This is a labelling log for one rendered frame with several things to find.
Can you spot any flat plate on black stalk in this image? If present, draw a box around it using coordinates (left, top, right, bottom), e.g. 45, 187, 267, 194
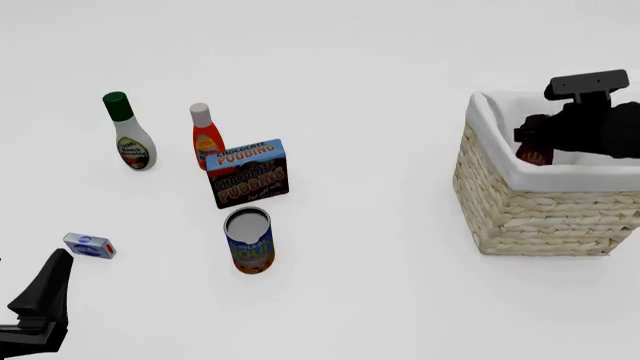
543, 68, 631, 107

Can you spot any chocolate pudding box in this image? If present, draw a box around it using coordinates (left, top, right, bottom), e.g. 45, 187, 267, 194
204, 138, 291, 210

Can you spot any dark red bbq sauce bottle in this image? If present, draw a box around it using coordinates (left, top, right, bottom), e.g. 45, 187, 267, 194
515, 139, 556, 167

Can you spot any small silver blue box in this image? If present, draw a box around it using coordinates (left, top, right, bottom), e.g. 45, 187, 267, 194
62, 231, 118, 261

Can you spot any woven wicker basket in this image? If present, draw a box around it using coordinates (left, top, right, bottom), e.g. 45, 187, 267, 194
452, 89, 640, 258

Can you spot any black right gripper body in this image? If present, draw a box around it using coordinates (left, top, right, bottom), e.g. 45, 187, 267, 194
513, 101, 607, 155

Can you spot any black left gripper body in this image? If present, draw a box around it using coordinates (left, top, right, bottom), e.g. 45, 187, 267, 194
0, 315, 69, 354

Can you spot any red sauce bottle white cap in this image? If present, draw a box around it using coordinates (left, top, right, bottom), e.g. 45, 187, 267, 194
188, 102, 227, 172

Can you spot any ranch dressing bottle green cap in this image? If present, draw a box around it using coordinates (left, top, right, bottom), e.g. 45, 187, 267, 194
102, 90, 158, 172

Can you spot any alphabet soup can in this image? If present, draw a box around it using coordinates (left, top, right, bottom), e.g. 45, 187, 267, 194
223, 206, 277, 276

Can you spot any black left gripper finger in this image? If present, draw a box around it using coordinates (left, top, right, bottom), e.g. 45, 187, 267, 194
6, 247, 75, 327

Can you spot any white cloth basket liner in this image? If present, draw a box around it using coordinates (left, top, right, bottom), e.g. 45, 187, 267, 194
467, 89, 640, 194

